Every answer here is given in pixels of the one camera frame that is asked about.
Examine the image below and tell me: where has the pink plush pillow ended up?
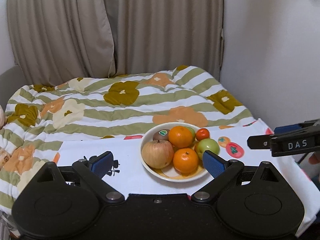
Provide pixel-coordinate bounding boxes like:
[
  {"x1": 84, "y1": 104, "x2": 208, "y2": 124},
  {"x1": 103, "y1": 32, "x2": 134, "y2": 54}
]
[{"x1": 0, "y1": 106, "x2": 6, "y2": 128}]

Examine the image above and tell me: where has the small red-orange tangerine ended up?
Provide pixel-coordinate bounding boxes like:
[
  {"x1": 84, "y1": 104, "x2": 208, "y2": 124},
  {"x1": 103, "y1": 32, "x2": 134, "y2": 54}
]
[{"x1": 195, "y1": 128, "x2": 210, "y2": 141}]

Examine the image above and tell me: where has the large green apple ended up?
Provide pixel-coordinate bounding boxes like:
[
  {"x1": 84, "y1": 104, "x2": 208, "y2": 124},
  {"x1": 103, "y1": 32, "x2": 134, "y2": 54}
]
[{"x1": 195, "y1": 138, "x2": 220, "y2": 160}]

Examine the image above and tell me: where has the orange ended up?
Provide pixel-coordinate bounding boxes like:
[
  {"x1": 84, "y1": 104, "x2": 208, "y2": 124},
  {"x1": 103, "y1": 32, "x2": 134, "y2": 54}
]
[
  {"x1": 172, "y1": 148, "x2": 199, "y2": 173},
  {"x1": 168, "y1": 126, "x2": 194, "y2": 148}
]

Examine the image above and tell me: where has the small patterned pouch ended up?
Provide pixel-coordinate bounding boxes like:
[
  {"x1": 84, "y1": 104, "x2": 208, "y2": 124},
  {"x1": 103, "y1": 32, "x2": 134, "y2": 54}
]
[{"x1": 0, "y1": 148, "x2": 11, "y2": 169}]

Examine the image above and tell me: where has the red yellow apple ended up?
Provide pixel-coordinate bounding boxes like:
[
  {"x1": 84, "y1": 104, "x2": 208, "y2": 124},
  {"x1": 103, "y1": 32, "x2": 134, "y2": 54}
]
[{"x1": 141, "y1": 140, "x2": 174, "y2": 169}]

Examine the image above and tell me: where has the white fruit-print cloth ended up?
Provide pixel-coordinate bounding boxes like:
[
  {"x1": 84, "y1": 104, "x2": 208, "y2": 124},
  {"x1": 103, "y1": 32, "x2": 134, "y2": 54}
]
[{"x1": 57, "y1": 119, "x2": 319, "y2": 239}]

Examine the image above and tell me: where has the beige curtain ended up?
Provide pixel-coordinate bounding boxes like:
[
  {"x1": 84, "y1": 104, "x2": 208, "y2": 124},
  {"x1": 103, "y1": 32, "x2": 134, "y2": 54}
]
[{"x1": 7, "y1": 0, "x2": 224, "y2": 85}]

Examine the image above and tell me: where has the small green apple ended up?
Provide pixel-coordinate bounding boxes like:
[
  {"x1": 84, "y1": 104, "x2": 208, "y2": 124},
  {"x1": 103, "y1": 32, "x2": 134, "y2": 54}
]
[{"x1": 187, "y1": 127, "x2": 196, "y2": 140}]

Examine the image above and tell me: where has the orange in bowl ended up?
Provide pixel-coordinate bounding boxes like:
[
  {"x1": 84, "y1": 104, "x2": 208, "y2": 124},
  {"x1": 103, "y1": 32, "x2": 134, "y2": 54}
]
[{"x1": 168, "y1": 126, "x2": 194, "y2": 148}]

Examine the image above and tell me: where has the grey bed headboard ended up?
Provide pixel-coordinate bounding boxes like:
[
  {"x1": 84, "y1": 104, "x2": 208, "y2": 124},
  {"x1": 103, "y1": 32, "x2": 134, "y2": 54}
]
[{"x1": 0, "y1": 66, "x2": 27, "y2": 110}]

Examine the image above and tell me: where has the brown kiwi with sticker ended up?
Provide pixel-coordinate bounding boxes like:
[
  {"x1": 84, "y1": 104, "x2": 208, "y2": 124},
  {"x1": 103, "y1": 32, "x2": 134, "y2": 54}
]
[{"x1": 152, "y1": 129, "x2": 170, "y2": 141}]

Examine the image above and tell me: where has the person's hand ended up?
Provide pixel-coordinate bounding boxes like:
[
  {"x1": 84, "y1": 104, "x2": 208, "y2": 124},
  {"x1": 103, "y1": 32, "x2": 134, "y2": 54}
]
[{"x1": 308, "y1": 152, "x2": 320, "y2": 165}]

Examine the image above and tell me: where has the cream ceramic bowl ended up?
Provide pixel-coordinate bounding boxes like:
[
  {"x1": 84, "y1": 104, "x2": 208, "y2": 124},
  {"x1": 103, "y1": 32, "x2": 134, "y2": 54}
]
[{"x1": 139, "y1": 122, "x2": 212, "y2": 183}]

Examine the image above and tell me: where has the floral striped quilt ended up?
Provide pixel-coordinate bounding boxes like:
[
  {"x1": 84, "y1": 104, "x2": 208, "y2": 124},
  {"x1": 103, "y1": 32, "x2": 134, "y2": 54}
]
[{"x1": 1, "y1": 65, "x2": 254, "y2": 214}]

